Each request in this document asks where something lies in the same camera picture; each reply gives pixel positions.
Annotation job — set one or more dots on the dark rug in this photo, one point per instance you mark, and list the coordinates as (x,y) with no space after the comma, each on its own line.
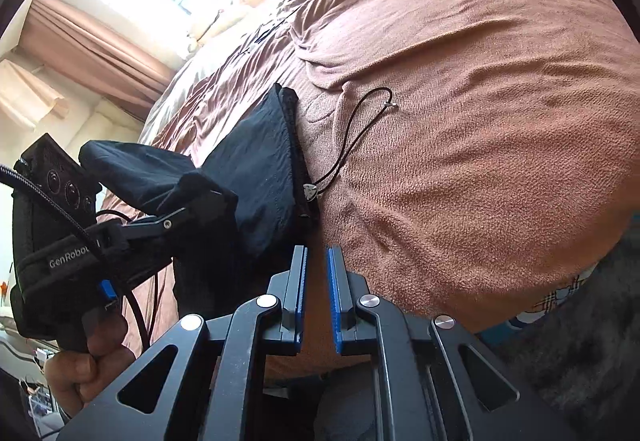
(575,361)

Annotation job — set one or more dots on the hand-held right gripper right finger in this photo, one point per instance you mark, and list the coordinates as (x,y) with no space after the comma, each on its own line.
(334,291)

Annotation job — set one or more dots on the brown blanket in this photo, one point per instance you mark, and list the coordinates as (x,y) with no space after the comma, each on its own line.
(475,146)

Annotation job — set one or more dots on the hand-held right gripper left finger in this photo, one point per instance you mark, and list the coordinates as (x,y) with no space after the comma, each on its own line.
(301,291)

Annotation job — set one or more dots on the black pants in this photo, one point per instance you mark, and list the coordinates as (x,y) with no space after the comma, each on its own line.
(250,161)

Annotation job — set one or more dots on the cartoon print bed sheet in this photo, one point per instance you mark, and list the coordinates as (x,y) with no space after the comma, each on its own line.
(550,301)

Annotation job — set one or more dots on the cream hanging cloth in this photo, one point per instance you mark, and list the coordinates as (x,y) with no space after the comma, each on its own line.
(25,93)

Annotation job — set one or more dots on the person's left hand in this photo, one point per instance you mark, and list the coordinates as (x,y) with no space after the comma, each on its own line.
(75,371)

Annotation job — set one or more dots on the cream padded headboard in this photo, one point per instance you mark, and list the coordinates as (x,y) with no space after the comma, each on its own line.
(115,121)

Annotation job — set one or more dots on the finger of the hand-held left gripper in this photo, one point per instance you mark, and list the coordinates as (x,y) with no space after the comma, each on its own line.
(160,222)

